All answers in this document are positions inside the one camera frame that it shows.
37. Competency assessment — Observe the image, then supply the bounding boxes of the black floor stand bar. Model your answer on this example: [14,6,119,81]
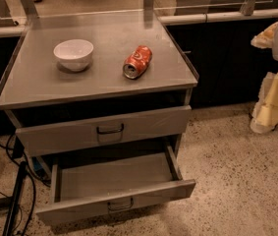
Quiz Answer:
[2,161,27,236]

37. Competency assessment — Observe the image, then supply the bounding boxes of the white ceramic bowl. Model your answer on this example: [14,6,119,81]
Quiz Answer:
[53,39,94,72]

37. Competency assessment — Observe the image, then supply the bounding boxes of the grey top drawer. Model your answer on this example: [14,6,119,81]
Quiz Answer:
[17,105,191,156]

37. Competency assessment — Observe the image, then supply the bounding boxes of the black floor cables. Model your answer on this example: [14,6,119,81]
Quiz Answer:
[0,134,52,236]

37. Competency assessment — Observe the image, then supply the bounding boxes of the crushed orange soda can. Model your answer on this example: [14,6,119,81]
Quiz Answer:
[123,45,152,80]

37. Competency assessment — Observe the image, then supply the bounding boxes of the grey metal drawer cabinet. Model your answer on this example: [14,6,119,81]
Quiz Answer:
[0,9,199,169]

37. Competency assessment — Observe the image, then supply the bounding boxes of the grey drawer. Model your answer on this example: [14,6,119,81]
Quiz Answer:
[17,105,191,156]
[36,141,195,225]

